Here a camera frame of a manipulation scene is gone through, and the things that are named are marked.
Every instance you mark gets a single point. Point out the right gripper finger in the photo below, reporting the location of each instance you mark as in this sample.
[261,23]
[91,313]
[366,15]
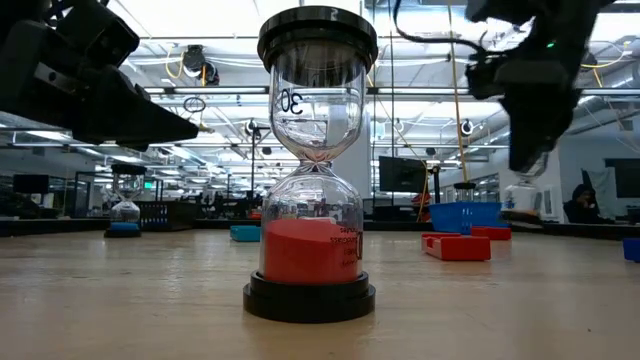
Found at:
[540,125]

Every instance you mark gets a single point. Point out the orange sand hourglass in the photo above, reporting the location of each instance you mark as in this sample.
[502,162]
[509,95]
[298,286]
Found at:
[522,197]

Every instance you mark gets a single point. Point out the white sand hourglass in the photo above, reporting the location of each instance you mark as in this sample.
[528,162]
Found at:
[464,192]

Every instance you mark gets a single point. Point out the red plastic pencil sharpener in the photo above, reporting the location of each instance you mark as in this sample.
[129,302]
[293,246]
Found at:
[495,233]
[457,248]

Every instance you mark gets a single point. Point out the red sand hourglass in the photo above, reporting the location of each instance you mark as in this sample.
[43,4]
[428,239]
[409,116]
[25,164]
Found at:
[310,250]

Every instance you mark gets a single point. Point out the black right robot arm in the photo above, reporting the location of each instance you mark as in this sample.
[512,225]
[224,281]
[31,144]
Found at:
[565,20]

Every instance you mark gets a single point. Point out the black plastic basket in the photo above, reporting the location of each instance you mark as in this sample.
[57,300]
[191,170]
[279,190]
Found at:
[167,215]

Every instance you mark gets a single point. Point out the blue sand hourglass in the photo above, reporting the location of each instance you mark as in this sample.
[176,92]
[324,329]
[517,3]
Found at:
[124,226]

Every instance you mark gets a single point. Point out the person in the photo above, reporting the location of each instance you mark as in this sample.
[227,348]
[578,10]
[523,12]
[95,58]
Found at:
[582,206]

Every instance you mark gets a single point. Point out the black desk monitor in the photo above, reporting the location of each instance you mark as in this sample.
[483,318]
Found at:
[30,183]
[625,177]

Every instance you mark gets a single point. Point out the blue plastic basket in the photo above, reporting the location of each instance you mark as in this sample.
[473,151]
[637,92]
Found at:
[470,217]

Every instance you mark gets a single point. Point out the black light stand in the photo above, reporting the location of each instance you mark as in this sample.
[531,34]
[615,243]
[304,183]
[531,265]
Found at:
[252,150]

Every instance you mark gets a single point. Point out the red chair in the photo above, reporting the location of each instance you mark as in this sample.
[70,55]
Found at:
[420,202]

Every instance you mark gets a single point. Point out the blue flat card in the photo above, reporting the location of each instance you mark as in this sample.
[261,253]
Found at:
[632,250]

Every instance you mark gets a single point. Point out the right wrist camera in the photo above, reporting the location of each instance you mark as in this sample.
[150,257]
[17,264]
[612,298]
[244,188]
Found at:
[482,75]

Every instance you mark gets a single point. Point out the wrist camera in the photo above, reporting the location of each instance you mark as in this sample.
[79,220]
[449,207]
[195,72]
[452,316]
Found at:
[482,75]
[100,30]

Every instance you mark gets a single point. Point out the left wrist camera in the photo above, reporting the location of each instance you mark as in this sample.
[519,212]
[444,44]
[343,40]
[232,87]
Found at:
[100,30]

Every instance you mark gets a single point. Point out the black overhead camera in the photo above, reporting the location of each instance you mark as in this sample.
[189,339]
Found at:
[194,57]

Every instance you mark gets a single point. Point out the black aluminium table frame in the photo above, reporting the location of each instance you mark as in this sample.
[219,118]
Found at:
[60,226]

